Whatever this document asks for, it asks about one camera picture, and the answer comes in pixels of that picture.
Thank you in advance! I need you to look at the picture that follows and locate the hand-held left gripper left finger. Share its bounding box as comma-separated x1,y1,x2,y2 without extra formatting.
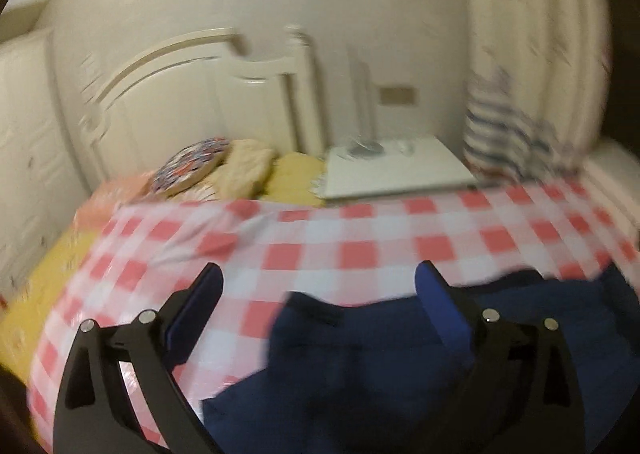
52,261,224,454

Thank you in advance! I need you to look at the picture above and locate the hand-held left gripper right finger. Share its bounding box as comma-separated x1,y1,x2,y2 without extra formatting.
414,260,587,454

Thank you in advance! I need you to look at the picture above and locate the navy puffer jacket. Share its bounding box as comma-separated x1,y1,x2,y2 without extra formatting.
200,264,640,454

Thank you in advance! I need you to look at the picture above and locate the red white checkered plastic sheet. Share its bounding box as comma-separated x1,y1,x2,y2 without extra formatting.
27,179,640,454

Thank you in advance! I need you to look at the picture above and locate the white nightstand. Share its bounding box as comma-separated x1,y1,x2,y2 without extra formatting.
317,134,479,201

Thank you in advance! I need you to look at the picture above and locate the pink floral quilt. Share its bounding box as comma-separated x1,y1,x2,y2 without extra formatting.
75,171,157,226

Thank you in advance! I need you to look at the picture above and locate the patterned round pillow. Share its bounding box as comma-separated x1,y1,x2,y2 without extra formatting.
150,136,234,198

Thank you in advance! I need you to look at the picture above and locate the beige floral pillow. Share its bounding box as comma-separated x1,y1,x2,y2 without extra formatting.
200,139,277,201

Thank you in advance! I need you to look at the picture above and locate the yellow bedsheet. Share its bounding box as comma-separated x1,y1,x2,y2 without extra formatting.
0,154,329,371

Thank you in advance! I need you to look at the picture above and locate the white wooden bed headboard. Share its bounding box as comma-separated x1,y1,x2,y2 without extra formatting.
80,24,326,171

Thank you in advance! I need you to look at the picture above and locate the white window ledge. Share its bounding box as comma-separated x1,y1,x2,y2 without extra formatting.
575,136,640,246

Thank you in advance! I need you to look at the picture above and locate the white wardrobe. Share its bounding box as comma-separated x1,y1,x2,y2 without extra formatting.
0,26,92,296

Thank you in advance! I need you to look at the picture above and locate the sailboat print curtain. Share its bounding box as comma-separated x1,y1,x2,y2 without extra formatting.
460,0,614,181

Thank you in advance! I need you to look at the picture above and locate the gold wall socket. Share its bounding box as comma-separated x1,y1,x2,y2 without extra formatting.
377,85,419,107

